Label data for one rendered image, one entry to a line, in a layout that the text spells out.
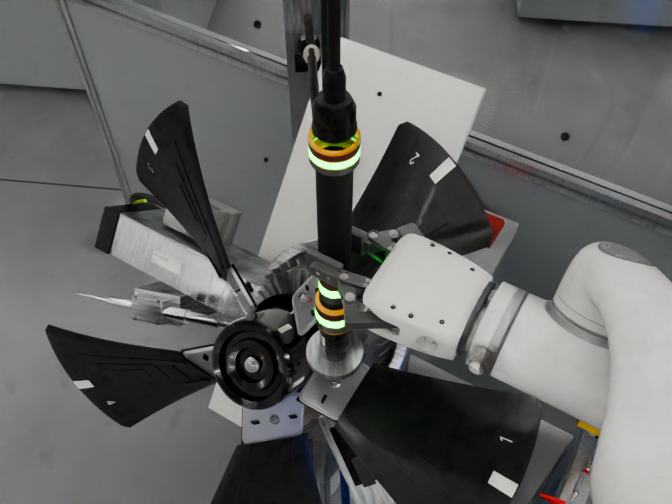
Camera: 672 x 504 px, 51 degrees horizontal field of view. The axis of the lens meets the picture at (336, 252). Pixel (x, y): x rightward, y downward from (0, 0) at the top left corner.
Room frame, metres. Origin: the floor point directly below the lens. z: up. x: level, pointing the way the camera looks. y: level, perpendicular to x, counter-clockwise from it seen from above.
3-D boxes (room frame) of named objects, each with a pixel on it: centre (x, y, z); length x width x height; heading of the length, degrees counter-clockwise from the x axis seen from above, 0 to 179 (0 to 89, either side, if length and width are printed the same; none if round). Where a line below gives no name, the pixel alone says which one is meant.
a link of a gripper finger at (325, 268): (0.39, 0.01, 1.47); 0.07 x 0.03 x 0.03; 60
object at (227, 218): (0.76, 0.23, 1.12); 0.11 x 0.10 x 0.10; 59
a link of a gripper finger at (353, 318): (0.36, -0.04, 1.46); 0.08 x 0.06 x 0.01; 119
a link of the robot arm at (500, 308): (0.34, -0.14, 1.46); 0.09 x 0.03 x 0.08; 149
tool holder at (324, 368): (0.44, 0.00, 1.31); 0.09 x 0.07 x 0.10; 4
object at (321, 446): (0.44, 0.03, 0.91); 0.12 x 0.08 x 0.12; 149
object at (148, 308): (0.61, 0.29, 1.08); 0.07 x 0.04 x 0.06; 70
